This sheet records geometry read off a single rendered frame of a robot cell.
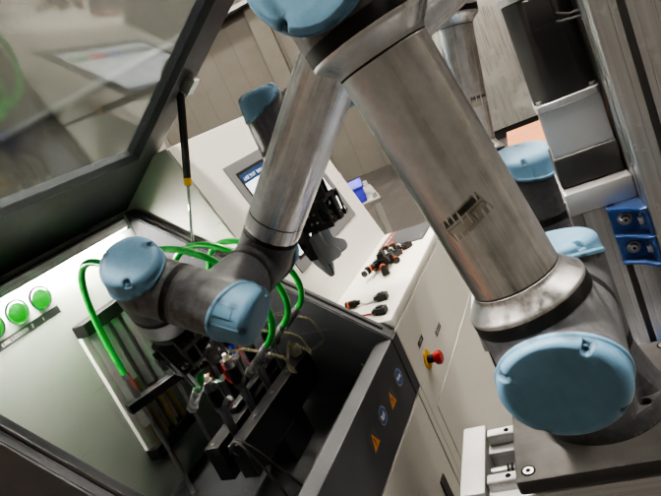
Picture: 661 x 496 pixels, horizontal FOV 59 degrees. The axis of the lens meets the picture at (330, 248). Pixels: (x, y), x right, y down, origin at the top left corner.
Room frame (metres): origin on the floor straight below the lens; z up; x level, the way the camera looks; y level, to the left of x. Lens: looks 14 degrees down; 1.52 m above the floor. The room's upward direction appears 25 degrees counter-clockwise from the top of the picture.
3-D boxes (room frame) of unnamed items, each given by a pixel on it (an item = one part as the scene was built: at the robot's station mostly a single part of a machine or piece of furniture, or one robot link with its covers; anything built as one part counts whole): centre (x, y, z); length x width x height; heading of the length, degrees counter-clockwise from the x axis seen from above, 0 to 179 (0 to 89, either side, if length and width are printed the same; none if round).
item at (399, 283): (1.64, -0.13, 0.96); 0.70 x 0.22 x 0.03; 152
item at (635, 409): (0.62, -0.22, 1.09); 0.15 x 0.15 x 0.10
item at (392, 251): (1.67, -0.14, 1.01); 0.23 x 0.11 x 0.06; 152
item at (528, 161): (1.09, -0.40, 1.20); 0.13 x 0.12 x 0.14; 23
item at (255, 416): (1.20, 0.28, 0.91); 0.34 x 0.10 x 0.15; 152
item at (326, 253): (1.04, 0.01, 1.25); 0.06 x 0.03 x 0.09; 62
